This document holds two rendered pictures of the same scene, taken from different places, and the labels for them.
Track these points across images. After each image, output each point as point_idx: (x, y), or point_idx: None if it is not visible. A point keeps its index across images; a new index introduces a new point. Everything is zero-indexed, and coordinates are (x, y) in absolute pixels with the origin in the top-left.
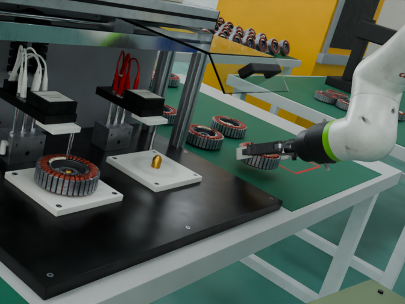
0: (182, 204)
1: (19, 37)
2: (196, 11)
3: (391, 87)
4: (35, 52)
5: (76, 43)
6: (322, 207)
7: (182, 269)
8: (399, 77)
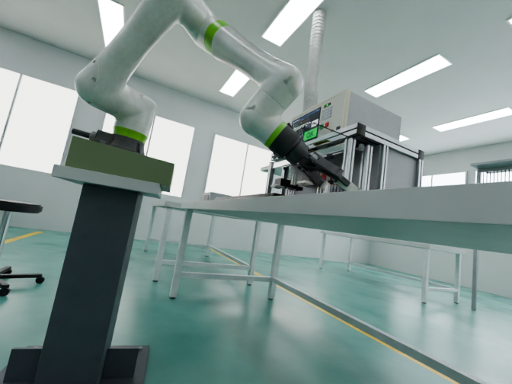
0: None
1: (280, 164)
2: (340, 130)
3: (260, 86)
4: (296, 172)
5: None
6: (288, 197)
7: (222, 200)
8: (252, 81)
